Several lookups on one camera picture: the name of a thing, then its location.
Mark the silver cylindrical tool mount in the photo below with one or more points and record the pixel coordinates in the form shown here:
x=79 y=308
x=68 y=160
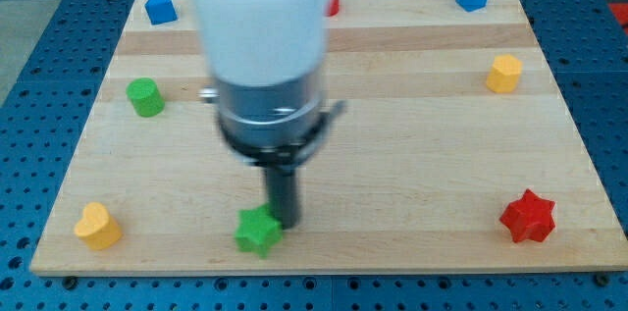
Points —
x=279 y=125

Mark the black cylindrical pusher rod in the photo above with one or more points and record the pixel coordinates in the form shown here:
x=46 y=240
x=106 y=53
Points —
x=282 y=191

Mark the green star block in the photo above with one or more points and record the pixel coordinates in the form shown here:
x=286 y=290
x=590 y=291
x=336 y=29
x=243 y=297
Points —
x=257 y=231

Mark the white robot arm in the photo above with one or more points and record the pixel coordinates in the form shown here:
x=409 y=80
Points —
x=266 y=58

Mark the red block behind arm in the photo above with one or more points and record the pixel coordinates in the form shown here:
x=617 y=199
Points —
x=333 y=8

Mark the yellow heart block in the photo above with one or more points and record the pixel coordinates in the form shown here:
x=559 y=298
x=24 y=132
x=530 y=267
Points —
x=97 y=228

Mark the red star block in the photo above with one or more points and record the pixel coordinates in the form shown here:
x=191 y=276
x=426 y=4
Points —
x=529 y=217

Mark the green cylinder block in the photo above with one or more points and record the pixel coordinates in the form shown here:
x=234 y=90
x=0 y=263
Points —
x=145 y=97

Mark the blue house-shaped block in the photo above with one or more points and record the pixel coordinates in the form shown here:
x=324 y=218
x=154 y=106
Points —
x=160 y=11

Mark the wooden board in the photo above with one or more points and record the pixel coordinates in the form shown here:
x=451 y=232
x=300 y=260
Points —
x=412 y=178

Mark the yellow hexagon block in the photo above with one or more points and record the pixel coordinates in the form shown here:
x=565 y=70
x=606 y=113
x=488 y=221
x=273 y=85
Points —
x=504 y=74

